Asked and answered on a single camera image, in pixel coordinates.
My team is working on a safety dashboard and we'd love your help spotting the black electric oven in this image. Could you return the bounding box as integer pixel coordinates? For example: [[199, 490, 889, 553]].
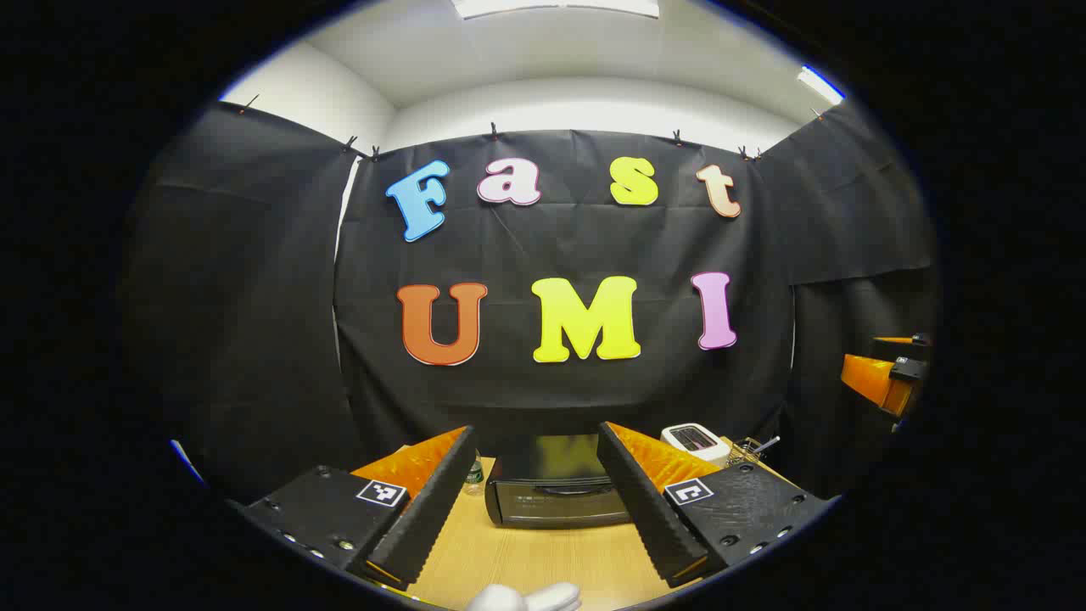
[[484, 434, 633, 530]]

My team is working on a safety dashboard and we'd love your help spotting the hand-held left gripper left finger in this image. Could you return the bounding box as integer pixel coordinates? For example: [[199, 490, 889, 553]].
[[240, 426, 478, 591]]

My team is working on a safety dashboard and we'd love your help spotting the white toaster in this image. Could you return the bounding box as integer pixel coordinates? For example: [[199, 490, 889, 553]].
[[660, 423, 732, 469]]

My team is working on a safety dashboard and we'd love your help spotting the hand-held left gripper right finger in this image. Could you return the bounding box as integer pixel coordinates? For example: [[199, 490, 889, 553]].
[[596, 421, 831, 589]]

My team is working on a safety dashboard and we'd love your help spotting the black backdrop cloth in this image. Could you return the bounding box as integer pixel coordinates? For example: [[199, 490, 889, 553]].
[[123, 100, 941, 506]]

